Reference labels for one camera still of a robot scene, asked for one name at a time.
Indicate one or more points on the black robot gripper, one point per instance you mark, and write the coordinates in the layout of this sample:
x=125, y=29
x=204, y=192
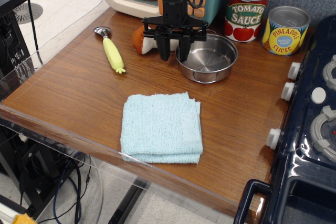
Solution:
x=175, y=23

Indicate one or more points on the stainless steel two-handled pan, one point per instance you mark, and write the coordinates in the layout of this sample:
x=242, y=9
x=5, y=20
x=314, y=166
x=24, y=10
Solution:
x=209, y=61

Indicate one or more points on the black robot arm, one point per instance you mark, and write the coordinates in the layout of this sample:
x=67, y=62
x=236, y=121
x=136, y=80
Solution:
x=126, y=6

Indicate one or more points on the light blue folded cloth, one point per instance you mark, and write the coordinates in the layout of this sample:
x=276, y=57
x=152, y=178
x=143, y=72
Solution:
x=161, y=128

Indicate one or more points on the plush brown white mushroom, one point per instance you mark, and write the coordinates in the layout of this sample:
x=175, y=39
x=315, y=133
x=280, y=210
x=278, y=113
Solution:
x=141, y=44

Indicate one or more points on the tomato sauce can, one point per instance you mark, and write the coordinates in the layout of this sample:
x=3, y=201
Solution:
x=243, y=19

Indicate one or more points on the pineapple slices can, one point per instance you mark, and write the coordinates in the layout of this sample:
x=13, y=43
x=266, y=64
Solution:
x=286, y=28

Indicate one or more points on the black computer tower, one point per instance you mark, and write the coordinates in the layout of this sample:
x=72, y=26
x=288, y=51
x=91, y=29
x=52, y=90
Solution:
x=14, y=52

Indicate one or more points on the clear acrylic table guard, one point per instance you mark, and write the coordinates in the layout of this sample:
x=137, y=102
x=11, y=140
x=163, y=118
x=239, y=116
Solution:
x=77, y=99

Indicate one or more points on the dark blue toy stove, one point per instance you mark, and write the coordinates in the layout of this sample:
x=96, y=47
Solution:
x=302, y=187

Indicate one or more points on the spoon with yellow-green handle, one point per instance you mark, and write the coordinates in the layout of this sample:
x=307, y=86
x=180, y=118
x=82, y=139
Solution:
x=114, y=58

